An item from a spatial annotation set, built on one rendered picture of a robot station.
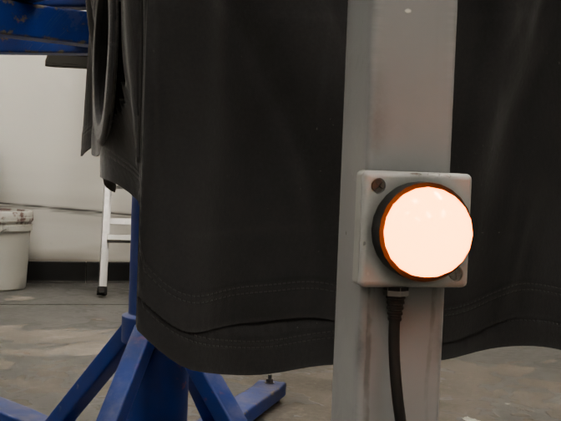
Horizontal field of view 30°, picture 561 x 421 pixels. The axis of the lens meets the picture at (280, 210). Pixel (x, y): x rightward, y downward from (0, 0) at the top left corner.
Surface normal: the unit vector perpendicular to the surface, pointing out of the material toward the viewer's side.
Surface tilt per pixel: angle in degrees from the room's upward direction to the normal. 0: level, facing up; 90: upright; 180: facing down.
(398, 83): 90
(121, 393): 43
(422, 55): 90
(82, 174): 90
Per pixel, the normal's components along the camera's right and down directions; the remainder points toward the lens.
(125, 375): -0.15, -0.71
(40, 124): 0.25, 0.06
